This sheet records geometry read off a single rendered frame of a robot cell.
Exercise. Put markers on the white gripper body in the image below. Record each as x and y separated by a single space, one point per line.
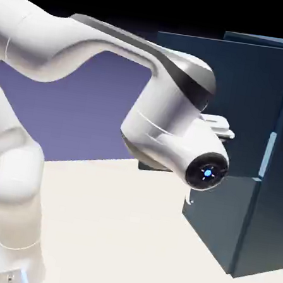
216 124

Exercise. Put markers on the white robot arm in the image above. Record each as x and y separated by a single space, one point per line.
57 39

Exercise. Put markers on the large dark blue cabinet door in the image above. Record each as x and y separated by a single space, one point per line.
249 83

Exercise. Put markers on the small dark blue cabinet door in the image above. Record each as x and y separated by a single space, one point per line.
221 220

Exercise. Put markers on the dark blue cabinet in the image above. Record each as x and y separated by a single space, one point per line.
280 203

